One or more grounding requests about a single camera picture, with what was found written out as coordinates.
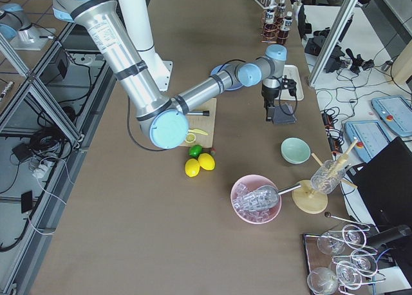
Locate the clear glass on stand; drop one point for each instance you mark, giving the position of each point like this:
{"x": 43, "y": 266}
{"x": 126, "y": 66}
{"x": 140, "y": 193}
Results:
{"x": 324, "y": 181}

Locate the metal ice scoop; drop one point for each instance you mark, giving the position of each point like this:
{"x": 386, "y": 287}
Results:
{"x": 266, "y": 197}

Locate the yellow lemon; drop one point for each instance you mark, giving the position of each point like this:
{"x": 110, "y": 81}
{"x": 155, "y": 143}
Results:
{"x": 206, "y": 161}
{"x": 192, "y": 167}

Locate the wooden glass drying stand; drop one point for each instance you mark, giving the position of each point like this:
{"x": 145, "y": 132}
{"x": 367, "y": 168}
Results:
{"x": 308, "y": 199}

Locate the dark bottle white cap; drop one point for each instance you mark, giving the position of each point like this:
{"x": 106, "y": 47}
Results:
{"x": 269, "y": 20}

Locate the mint green bowl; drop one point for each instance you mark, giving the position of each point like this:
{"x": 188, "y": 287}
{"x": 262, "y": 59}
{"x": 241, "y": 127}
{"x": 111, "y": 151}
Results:
{"x": 295, "y": 151}

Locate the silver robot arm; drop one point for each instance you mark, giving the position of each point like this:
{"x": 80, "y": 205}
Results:
{"x": 111, "y": 23}

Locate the blue plate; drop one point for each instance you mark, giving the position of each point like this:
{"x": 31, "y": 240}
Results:
{"x": 219, "y": 70}

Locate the green lime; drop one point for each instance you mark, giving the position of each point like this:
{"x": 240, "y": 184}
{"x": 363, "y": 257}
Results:
{"x": 195, "y": 151}

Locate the steel cylinder muddler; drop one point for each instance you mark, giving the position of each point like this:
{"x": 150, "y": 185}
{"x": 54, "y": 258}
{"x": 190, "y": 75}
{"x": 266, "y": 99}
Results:
{"x": 199, "y": 113}

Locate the wooden cutting board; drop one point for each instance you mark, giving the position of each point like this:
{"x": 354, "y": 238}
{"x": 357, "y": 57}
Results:
{"x": 204, "y": 123}

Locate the copper wire bottle rack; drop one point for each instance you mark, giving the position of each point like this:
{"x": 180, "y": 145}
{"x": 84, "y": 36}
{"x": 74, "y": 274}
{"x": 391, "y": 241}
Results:
{"x": 272, "y": 37}

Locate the grey cloth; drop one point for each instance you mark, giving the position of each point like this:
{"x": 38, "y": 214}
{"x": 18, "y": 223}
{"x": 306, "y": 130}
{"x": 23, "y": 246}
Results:
{"x": 283, "y": 114}

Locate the teach pendant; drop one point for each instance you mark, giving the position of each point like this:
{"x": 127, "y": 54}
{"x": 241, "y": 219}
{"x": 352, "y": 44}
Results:
{"x": 395, "y": 112}
{"x": 371, "y": 136}

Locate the pink bowl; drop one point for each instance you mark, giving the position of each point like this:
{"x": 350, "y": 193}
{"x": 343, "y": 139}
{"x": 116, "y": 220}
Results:
{"x": 244, "y": 186}

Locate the yellow plastic knife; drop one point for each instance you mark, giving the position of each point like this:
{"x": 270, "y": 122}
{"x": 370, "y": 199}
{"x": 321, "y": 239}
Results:
{"x": 198, "y": 131}

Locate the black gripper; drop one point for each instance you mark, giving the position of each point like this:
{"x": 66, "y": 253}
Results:
{"x": 269, "y": 96}

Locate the wine glass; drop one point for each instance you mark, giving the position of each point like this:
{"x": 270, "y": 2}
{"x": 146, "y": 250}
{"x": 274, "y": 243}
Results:
{"x": 322, "y": 280}

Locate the glass holder tray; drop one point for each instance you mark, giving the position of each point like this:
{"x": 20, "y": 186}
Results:
{"x": 354, "y": 264}

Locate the lemon half slice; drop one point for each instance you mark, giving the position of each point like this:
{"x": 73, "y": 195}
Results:
{"x": 190, "y": 138}

